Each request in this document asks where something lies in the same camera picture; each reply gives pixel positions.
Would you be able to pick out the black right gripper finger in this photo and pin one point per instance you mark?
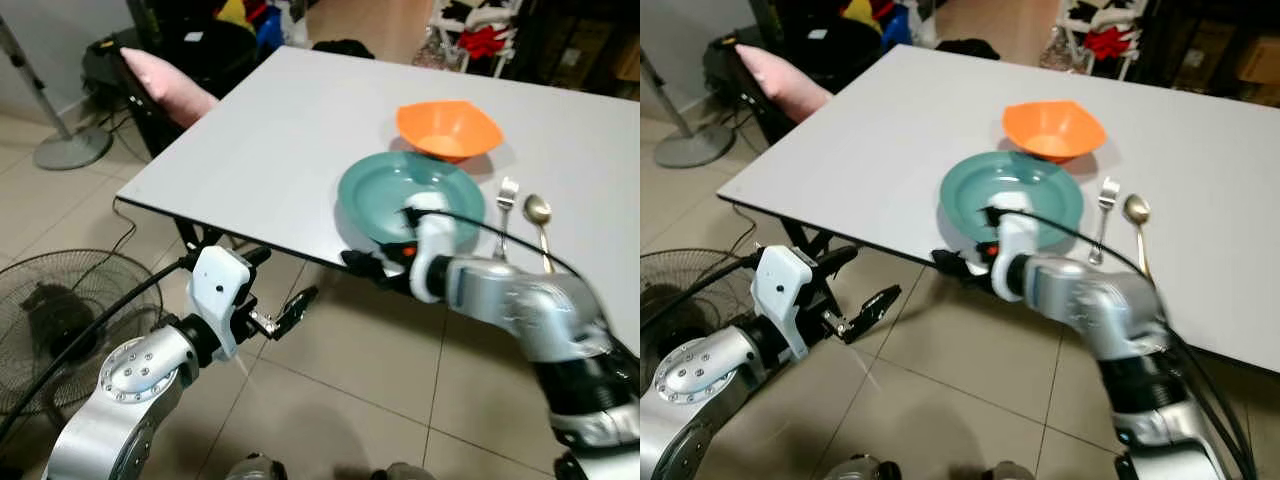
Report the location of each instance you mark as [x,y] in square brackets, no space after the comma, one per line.
[355,262]
[947,260]

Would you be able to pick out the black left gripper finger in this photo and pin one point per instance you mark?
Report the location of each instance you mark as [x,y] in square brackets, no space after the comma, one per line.
[872,308]
[298,308]
[838,256]
[256,256]

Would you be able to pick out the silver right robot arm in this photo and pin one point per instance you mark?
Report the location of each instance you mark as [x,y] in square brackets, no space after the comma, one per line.
[1120,315]
[540,320]

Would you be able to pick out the teal round plate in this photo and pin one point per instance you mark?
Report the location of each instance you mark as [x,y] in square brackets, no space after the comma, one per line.
[375,195]
[970,190]

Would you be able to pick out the silver metal fork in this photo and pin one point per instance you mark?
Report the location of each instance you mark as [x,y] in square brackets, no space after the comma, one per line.
[507,192]
[1107,195]

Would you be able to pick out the black floor fan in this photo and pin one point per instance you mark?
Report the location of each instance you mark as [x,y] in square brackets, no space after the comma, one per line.
[60,320]
[670,300]

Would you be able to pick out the orange plastic bowl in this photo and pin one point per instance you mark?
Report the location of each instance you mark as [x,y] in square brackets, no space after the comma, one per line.
[448,125]
[1053,125]

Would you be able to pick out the metal spoon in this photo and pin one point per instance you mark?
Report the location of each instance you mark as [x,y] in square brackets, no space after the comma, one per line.
[537,209]
[1136,208]

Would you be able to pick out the grey fan stand base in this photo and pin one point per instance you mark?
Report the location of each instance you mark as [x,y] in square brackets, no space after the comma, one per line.
[72,150]
[692,148]

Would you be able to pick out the pink pillow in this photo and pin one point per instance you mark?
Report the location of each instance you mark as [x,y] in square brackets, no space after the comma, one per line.
[165,85]
[785,80]

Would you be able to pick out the grey right robot foot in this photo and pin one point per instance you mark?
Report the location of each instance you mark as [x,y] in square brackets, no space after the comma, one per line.
[402,472]
[1005,471]

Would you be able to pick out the black armchair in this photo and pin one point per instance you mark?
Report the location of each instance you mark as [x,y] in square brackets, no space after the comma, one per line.
[830,45]
[215,50]

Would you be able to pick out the black bag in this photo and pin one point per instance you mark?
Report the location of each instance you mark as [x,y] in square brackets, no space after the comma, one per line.
[968,47]
[343,48]

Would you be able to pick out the blue item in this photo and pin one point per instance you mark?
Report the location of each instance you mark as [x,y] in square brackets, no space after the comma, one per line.
[269,30]
[895,28]

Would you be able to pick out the red bow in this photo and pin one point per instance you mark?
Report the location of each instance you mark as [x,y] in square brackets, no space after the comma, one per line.
[484,42]
[1110,42]

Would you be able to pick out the yellow item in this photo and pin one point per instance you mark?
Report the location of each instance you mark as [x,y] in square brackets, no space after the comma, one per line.
[862,12]
[234,13]

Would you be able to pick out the dark cabinet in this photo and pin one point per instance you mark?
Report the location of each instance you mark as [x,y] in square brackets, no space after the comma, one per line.
[1200,40]
[575,35]

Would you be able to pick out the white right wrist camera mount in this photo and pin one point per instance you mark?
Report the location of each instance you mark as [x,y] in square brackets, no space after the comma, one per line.
[432,250]
[1012,250]

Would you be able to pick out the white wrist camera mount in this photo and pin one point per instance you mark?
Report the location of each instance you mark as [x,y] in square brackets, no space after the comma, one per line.
[215,285]
[1012,250]
[782,290]
[432,250]

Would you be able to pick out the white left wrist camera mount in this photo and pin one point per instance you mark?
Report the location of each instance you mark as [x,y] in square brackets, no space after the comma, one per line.
[215,285]
[782,290]

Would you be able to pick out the black table leg frame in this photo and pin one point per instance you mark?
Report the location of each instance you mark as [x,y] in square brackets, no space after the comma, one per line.
[195,240]
[800,238]

